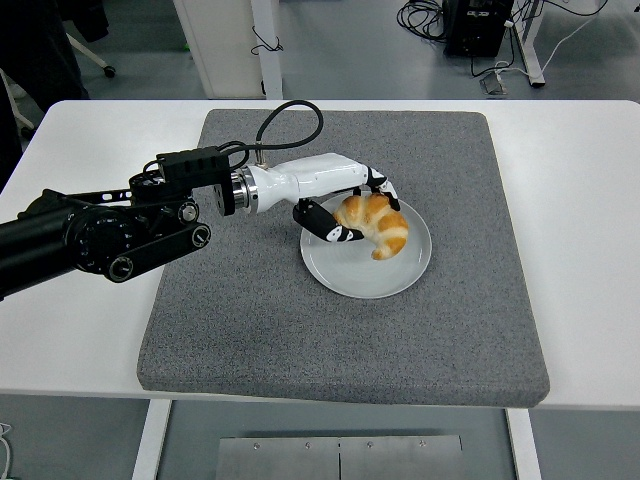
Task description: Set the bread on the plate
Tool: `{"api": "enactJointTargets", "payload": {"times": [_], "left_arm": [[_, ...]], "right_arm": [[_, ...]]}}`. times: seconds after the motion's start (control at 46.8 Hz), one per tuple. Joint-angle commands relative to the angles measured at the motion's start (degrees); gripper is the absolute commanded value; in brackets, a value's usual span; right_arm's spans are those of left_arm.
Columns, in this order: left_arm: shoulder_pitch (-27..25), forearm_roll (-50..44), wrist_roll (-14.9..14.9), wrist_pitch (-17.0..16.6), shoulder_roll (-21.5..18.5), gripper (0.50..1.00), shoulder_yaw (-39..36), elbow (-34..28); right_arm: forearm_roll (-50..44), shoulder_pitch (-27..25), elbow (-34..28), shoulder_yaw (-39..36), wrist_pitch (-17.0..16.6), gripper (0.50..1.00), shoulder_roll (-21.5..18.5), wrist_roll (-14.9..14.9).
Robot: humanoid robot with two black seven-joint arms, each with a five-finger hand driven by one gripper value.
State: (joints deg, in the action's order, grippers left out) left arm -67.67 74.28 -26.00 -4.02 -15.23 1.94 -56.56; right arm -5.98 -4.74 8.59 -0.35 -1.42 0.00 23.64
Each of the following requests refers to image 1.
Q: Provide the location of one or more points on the clear floor socket cover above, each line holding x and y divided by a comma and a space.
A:
495, 84

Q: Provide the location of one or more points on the white cabinet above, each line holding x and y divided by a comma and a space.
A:
220, 45

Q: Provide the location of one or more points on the white chair base with casters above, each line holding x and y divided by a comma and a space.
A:
90, 52

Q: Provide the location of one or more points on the white desk leg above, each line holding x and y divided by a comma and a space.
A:
531, 45

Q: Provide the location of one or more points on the grey metal plate with screws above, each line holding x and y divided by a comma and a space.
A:
290, 460

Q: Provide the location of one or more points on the white table leg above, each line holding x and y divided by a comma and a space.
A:
525, 450
150, 440

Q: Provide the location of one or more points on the golden croissant bread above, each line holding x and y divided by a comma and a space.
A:
390, 230

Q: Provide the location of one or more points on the light grey round plate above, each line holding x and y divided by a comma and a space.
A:
370, 280

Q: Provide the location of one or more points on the grey felt mat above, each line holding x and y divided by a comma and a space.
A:
350, 350

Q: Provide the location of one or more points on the white column post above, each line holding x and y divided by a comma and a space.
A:
270, 75

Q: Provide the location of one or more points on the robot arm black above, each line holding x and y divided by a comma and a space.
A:
75, 235

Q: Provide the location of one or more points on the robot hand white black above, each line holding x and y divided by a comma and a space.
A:
320, 175

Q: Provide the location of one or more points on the person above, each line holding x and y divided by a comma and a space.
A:
35, 45

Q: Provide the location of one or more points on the black computer case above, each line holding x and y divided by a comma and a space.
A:
475, 25

